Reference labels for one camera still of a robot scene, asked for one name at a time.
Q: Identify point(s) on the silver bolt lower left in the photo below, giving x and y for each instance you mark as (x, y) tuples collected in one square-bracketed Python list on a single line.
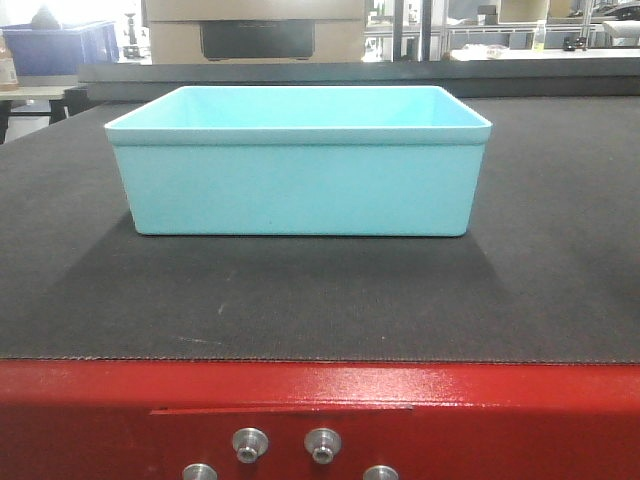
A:
[(199, 471)]

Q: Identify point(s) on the white background table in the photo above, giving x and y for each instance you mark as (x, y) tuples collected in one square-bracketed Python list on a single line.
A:
[(481, 52)]

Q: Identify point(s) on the red conveyor frame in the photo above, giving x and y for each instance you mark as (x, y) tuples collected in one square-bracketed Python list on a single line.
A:
[(150, 419)]

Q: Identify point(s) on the black conveyor belt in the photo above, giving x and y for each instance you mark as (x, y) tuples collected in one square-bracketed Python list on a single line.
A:
[(547, 273)]

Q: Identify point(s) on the silver bolt upper right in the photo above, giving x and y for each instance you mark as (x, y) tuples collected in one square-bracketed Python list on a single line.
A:
[(323, 444)]

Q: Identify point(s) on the light blue plastic bin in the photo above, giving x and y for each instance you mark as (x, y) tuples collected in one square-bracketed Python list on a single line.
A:
[(301, 160)]

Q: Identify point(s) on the silver bolt lower right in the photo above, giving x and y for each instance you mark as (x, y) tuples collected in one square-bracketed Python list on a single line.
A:
[(380, 472)]

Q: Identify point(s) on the silver bolt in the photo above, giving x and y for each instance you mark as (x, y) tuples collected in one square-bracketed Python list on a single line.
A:
[(249, 444), (199, 471), (380, 472), (323, 444)]

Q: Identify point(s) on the blue crate in background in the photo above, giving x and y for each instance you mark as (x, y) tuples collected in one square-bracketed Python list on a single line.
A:
[(62, 51)]

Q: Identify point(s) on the silver bolt upper left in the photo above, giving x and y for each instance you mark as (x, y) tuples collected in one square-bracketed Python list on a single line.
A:
[(249, 444)]

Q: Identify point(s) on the yellow green bottle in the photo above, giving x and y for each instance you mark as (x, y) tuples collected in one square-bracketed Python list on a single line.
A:
[(539, 36)]

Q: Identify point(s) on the beige machine with black panel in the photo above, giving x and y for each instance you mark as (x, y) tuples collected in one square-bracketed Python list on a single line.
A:
[(201, 32)]

